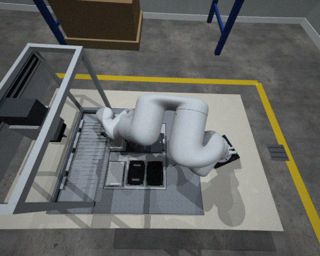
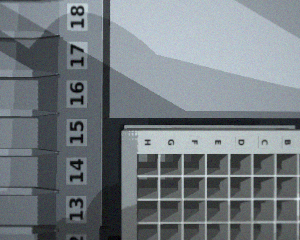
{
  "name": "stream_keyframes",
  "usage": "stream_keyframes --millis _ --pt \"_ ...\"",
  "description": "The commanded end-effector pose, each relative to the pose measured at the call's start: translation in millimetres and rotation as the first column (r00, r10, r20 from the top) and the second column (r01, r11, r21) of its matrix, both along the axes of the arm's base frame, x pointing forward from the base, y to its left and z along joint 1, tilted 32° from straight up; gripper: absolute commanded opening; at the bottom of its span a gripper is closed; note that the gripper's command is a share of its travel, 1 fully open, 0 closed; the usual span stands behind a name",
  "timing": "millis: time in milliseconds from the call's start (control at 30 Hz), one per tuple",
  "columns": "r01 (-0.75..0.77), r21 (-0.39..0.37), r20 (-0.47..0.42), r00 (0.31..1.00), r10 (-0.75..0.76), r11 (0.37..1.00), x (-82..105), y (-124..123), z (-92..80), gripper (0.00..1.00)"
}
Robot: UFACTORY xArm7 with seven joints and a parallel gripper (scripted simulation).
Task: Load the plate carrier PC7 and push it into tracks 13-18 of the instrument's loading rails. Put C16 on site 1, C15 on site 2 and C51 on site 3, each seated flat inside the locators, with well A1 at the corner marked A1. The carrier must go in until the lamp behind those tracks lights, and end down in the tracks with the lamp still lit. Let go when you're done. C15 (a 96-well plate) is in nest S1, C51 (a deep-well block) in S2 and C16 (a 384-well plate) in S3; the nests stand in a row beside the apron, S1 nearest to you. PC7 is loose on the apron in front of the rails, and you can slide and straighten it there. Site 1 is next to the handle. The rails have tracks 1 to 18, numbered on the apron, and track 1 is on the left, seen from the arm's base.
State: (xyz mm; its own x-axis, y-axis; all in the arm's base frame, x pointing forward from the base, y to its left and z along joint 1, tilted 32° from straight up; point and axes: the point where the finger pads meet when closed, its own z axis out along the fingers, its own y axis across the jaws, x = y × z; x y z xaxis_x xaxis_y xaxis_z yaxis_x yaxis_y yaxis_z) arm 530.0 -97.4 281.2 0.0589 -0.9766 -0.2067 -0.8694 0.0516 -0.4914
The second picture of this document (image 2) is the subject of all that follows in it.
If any white deep-well block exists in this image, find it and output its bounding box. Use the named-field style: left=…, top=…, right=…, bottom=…
left=122, top=125, right=300, bottom=240

